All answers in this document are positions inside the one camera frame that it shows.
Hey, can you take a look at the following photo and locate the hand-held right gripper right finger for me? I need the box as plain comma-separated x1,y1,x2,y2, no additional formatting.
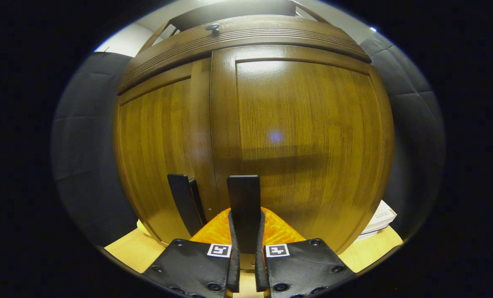
255,207,357,298

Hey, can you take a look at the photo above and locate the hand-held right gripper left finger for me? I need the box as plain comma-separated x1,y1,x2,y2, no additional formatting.
142,208,241,298

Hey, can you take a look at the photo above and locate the wooden double-door shoe cabinet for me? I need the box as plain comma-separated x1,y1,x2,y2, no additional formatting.
114,0,395,254

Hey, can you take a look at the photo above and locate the cream cover book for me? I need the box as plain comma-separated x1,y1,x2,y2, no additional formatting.
365,200,397,232

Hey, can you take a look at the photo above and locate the wooden drawer with black knob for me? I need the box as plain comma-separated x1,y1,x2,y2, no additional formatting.
120,16,371,83

